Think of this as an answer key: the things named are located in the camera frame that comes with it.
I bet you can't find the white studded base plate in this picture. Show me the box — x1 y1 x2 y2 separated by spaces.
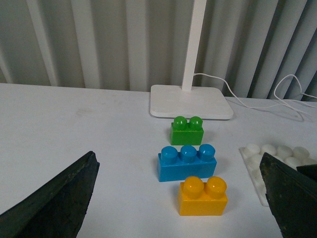
239 143 317 207

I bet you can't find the white lamp cable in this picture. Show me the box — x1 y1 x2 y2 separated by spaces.
193 73 317 122

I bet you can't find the white desk lamp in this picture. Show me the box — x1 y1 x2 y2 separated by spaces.
150 0 233 120

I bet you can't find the blue three-stud block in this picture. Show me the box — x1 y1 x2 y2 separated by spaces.
157 144 217 182

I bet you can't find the grey curtain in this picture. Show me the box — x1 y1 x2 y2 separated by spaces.
0 0 317 100

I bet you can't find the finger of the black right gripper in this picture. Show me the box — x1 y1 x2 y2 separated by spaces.
297 164 317 180

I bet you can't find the yellow two-stud block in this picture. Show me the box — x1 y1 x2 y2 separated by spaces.
178 176 228 216

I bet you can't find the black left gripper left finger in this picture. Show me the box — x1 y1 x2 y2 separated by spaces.
0 151 100 238

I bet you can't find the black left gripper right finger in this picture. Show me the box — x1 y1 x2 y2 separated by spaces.
260 153 317 238

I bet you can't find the green two-stud block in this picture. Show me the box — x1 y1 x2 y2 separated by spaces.
169 116 204 145

